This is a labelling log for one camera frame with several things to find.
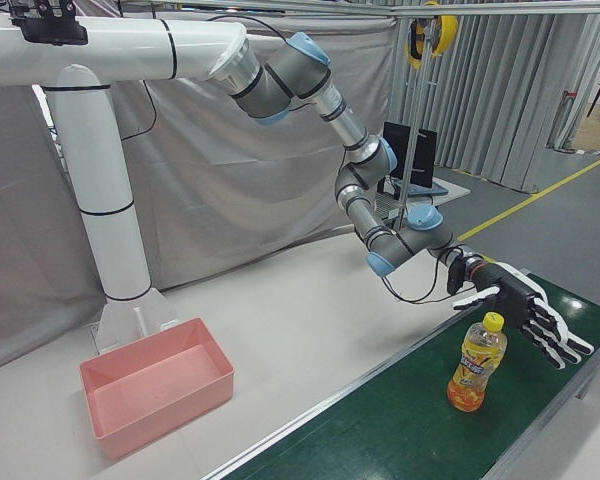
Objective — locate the black white dexterous robot hand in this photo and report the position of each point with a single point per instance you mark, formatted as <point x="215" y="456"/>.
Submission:
<point x="515" y="295"/>

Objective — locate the orange juice bottle yellow cap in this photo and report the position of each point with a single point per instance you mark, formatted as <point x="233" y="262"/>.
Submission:
<point x="472" y="370"/>

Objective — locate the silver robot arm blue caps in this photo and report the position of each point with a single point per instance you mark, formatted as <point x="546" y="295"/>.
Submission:
<point x="300" y="80"/>

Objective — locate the pink plastic basket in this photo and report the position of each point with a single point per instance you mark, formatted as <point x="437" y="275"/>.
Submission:
<point x="130" y="440"/>

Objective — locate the grey metal table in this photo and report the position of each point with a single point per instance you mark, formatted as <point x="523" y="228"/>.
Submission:
<point x="452" y="190"/>

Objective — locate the black monitor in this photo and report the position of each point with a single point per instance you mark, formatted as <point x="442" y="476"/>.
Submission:
<point x="422" y="160"/>

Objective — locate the green conveyor belt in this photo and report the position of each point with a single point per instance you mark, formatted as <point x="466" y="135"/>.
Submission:
<point x="405" y="425"/>

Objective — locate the grey striped curtain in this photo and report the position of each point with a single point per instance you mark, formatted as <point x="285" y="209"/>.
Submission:
<point x="505" y="100"/>

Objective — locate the grey backdrop cloth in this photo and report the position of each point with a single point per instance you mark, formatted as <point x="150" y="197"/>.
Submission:
<point x="205" y="200"/>

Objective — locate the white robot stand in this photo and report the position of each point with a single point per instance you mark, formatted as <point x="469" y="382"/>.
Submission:
<point x="105" y="200"/>

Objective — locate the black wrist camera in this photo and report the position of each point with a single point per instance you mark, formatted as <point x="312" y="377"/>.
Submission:
<point x="455" y="277"/>

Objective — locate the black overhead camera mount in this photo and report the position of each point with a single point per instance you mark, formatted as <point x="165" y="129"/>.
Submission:
<point x="50" y="25"/>

